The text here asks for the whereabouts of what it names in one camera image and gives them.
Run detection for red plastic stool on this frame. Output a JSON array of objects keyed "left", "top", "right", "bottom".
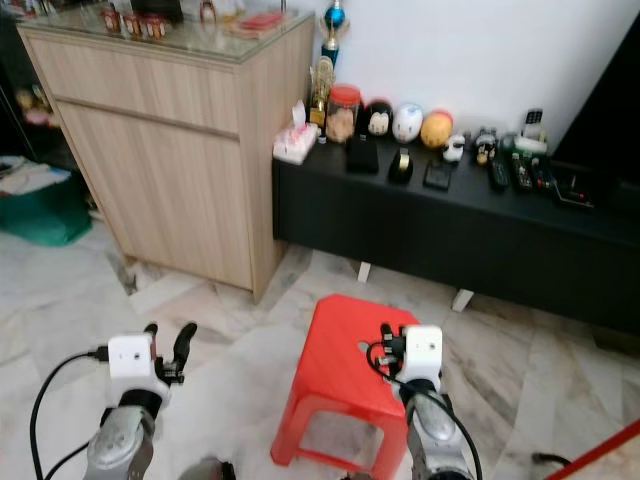
[{"left": 270, "top": 294, "right": 421, "bottom": 473}]

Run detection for black TV console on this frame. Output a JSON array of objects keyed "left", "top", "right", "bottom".
[{"left": 271, "top": 130, "right": 640, "bottom": 336}]

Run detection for light wooden cabinet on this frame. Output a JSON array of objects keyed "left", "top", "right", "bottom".
[{"left": 17, "top": 5, "right": 316, "bottom": 303}]

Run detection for green storage bag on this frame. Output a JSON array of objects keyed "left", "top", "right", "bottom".
[{"left": 0, "top": 155, "right": 93, "bottom": 248}]

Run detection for black tape dispenser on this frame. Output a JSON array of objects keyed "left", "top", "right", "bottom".
[{"left": 388, "top": 147, "right": 416, "bottom": 185}]

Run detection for black wallet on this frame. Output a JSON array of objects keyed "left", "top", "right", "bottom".
[{"left": 345, "top": 135, "right": 381, "bottom": 175}]

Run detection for black remote control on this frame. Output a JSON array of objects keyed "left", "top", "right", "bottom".
[
  {"left": 511, "top": 156, "right": 535, "bottom": 193},
  {"left": 533, "top": 160, "right": 557, "bottom": 193},
  {"left": 487, "top": 158, "right": 511, "bottom": 193}
]

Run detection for black and white figurine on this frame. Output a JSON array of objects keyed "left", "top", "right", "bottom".
[{"left": 473, "top": 127, "right": 501, "bottom": 166}]

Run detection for white round plush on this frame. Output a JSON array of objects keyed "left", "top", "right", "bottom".
[{"left": 393, "top": 102, "right": 425, "bottom": 144}]

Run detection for pink tissue pack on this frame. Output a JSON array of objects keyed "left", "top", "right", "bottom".
[{"left": 273, "top": 102, "right": 319, "bottom": 165}]

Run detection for black mouse plush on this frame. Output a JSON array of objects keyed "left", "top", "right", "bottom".
[{"left": 362, "top": 98, "right": 396, "bottom": 138}]

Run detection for thin red strip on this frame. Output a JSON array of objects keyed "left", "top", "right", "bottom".
[{"left": 543, "top": 417, "right": 640, "bottom": 480}]

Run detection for clear jar with red lid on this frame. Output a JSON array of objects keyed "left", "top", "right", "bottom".
[{"left": 325, "top": 84, "right": 363, "bottom": 144}]

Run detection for flat black device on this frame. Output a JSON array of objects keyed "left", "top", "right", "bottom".
[{"left": 552, "top": 170, "right": 598, "bottom": 211}]

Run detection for green and white holder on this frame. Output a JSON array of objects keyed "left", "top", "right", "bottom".
[{"left": 510, "top": 133, "right": 551, "bottom": 157}]

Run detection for small gold trophy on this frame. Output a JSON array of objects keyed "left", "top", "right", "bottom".
[{"left": 308, "top": 57, "right": 337, "bottom": 129}]

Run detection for pink and yellow plush toy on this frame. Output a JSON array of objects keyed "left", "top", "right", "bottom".
[{"left": 15, "top": 88, "right": 58, "bottom": 128}]

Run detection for dark glass display cabinet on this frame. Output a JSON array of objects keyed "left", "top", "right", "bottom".
[{"left": 0, "top": 0, "right": 61, "bottom": 166}]

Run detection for blue and gold trophy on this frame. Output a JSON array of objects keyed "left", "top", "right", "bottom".
[{"left": 320, "top": 0, "right": 351, "bottom": 69}]

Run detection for black teapot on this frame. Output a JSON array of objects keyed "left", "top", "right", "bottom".
[{"left": 132, "top": 0, "right": 184, "bottom": 25}]

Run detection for red envelope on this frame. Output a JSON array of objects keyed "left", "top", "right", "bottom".
[{"left": 240, "top": 12, "right": 286, "bottom": 34}]

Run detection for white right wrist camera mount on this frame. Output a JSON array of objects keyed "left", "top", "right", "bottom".
[{"left": 400, "top": 325, "right": 446, "bottom": 386}]

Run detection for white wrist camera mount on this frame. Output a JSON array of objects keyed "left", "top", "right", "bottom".
[
  {"left": 107, "top": 334, "right": 166, "bottom": 399},
  {"left": 400, "top": 325, "right": 446, "bottom": 386}
]

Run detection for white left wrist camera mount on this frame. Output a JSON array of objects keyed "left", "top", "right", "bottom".
[{"left": 107, "top": 334, "right": 166, "bottom": 399}]

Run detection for black floor cable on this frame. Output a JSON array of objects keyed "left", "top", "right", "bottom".
[{"left": 528, "top": 452, "right": 573, "bottom": 469}]

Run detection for cordless phone handset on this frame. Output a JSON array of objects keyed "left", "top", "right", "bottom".
[{"left": 523, "top": 107, "right": 547, "bottom": 137}]

